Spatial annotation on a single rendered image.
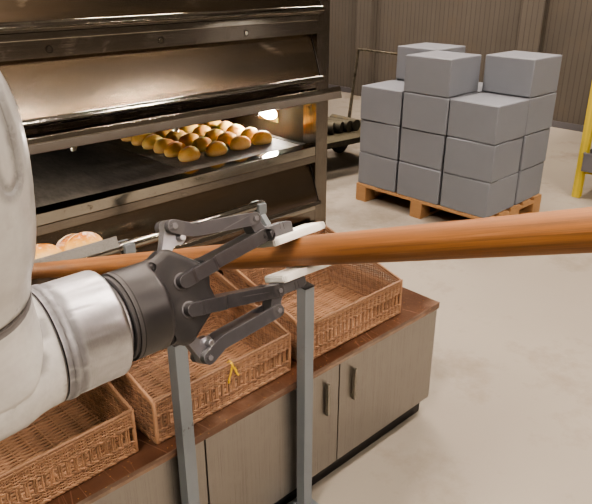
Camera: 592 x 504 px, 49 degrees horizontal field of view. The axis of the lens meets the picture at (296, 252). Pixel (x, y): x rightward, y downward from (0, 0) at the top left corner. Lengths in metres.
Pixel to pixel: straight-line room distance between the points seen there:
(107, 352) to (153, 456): 1.50
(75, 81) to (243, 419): 1.16
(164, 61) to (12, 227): 1.91
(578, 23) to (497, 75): 3.66
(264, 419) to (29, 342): 1.80
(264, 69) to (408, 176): 3.00
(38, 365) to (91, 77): 1.72
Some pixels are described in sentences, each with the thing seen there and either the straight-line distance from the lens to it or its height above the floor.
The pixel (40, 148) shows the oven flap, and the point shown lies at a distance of 1.92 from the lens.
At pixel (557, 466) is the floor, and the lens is 2.98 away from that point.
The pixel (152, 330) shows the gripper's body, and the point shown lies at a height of 1.61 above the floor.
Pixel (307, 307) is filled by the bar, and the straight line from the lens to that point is 2.05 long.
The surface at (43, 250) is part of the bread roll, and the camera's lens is 1.61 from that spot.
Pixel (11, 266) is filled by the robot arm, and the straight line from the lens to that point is 0.39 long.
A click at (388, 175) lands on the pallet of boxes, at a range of 5.46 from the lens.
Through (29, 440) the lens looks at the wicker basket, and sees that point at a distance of 2.14.
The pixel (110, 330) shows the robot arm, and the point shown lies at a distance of 0.49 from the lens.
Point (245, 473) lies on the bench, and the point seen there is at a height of 0.32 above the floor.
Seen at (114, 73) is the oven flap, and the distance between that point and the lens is 2.17.
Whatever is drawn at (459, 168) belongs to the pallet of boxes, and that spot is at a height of 0.49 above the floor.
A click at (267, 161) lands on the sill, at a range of 2.58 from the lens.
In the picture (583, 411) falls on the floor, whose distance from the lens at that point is 3.33.
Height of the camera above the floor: 1.86
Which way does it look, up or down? 24 degrees down
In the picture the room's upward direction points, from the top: straight up
